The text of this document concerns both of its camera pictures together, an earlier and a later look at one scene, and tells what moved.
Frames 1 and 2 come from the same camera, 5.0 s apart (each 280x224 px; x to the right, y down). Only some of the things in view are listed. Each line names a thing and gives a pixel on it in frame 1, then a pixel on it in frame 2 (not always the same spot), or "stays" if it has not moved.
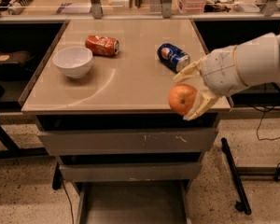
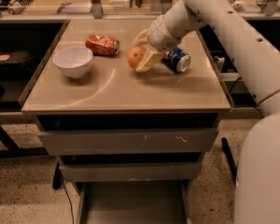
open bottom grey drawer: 165,202 stays
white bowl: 73,61 stays
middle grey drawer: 132,172 stays
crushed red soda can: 102,46 stays
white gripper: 221,72 → 161,35
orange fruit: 181,98 → 135,55
